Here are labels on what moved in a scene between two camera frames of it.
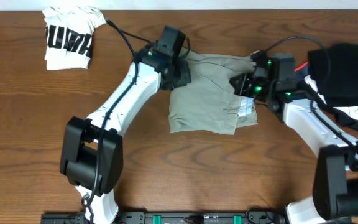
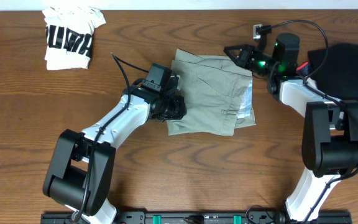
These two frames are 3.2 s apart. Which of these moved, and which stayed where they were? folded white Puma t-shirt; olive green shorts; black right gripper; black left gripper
Moved: black right gripper; black left gripper
Stayed: folded white Puma t-shirt; olive green shorts
